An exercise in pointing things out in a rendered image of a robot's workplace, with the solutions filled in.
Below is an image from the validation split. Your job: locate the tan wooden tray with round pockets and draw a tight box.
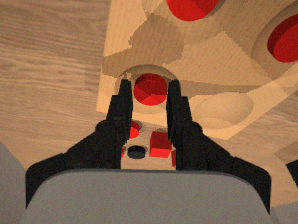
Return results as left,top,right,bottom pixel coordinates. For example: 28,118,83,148
96,0,298,140

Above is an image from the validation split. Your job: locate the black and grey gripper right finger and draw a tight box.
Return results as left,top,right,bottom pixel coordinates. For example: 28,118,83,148
166,80,272,214

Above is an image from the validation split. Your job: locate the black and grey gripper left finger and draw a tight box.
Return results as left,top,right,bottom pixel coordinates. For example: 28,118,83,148
25,79,133,209

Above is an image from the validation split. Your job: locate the red cube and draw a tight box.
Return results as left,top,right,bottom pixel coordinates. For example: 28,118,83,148
150,131,172,158
171,149,176,168

